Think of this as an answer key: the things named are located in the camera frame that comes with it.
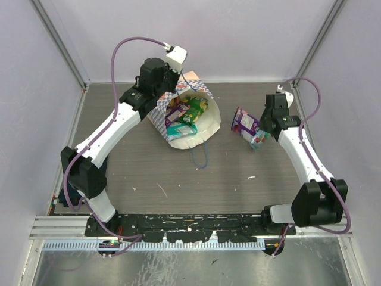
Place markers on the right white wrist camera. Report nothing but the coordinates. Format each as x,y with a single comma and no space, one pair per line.
289,96

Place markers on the teal mint candy packet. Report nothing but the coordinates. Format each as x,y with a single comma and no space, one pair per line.
259,138

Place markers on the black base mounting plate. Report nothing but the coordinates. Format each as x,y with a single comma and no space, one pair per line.
191,228

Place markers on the green snack packet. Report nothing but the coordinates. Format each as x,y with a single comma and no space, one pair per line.
197,106

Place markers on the white slotted cable duct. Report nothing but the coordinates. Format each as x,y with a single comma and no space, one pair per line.
89,245

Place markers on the purple snack packet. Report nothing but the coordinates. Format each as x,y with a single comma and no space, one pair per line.
244,124
175,113

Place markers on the blue checkered paper bag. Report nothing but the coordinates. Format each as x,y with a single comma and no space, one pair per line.
189,84

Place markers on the teal white snack packet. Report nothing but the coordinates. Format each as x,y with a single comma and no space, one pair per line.
177,130

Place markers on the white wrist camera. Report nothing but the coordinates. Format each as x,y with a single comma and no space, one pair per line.
289,96
175,57

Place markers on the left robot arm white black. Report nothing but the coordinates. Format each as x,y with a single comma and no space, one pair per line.
82,165

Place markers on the purple snack packet in bag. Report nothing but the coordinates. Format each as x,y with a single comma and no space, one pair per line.
175,113

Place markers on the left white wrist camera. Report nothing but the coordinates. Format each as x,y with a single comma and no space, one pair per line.
175,57

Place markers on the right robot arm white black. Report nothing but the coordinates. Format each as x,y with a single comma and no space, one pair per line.
321,198

